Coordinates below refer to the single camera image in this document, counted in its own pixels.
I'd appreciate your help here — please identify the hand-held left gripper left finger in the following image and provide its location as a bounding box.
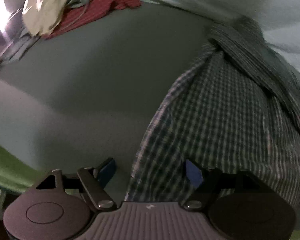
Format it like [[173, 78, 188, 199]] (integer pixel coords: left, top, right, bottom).
[[35, 157, 117, 210]]

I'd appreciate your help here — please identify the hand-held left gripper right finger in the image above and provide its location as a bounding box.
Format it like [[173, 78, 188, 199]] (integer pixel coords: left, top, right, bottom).
[[182, 159, 275, 210]]

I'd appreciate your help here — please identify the blue white checked shirt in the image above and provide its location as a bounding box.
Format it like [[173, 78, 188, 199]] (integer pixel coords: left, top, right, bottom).
[[126, 17, 300, 205]]

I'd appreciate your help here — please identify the green cloth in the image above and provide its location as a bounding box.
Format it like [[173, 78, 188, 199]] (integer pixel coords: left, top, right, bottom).
[[0, 139, 48, 193]]

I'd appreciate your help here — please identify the red garment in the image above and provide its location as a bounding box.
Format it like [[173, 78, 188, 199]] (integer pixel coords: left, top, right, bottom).
[[41, 0, 143, 40]]

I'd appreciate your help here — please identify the cream garment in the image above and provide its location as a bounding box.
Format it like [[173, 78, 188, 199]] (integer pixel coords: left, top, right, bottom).
[[21, 0, 72, 35]]

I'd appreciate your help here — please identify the carrot printed white bed sheet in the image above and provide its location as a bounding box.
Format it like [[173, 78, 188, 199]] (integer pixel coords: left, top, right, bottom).
[[122, 0, 300, 80]]

